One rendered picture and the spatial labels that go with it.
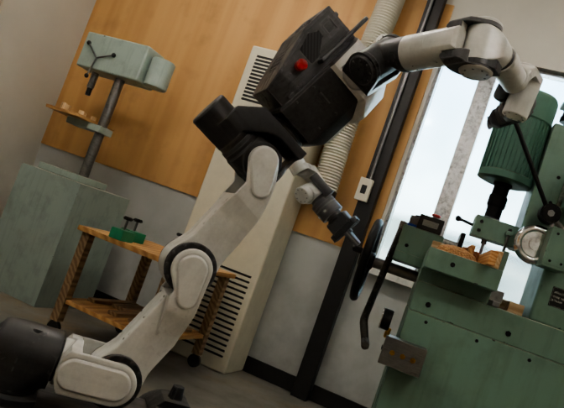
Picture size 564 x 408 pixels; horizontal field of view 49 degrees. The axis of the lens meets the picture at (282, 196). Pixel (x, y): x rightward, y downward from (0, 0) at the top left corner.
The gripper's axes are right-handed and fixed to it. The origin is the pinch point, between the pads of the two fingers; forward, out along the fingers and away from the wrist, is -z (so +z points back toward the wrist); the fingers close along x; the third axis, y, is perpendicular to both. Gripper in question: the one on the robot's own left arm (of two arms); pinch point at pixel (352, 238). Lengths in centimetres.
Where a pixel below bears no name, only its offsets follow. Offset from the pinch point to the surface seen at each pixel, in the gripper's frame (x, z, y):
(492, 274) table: 33, -37, -32
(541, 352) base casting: 27, -63, -26
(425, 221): 25.4, -13.1, -10.9
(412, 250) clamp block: 16.2, -17.4, -13.4
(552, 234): 51, -41, -17
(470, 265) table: 30, -32, -33
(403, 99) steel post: 35, 54, 140
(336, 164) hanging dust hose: -14, 50, 119
